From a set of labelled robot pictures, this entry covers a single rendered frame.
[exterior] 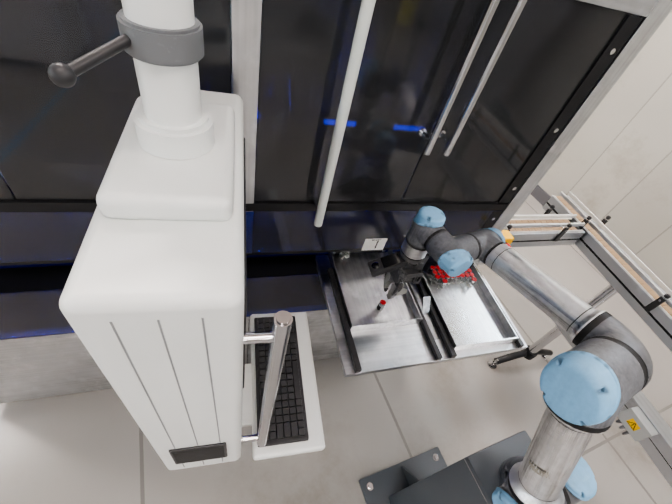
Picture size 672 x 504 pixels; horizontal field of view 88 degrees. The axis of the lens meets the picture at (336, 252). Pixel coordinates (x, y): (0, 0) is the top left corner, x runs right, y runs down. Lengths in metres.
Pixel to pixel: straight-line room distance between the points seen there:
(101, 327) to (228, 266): 0.14
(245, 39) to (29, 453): 1.86
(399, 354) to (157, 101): 0.98
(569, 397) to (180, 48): 0.80
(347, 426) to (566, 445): 1.29
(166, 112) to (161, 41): 0.08
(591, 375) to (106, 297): 0.73
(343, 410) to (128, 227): 1.70
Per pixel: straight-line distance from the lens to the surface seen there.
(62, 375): 1.89
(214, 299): 0.40
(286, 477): 1.91
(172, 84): 0.48
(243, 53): 0.82
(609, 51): 1.24
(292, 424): 1.10
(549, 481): 0.99
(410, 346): 1.23
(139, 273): 0.43
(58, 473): 2.06
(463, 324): 1.38
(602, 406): 0.78
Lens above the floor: 1.88
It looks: 46 degrees down
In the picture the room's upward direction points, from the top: 17 degrees clockwise
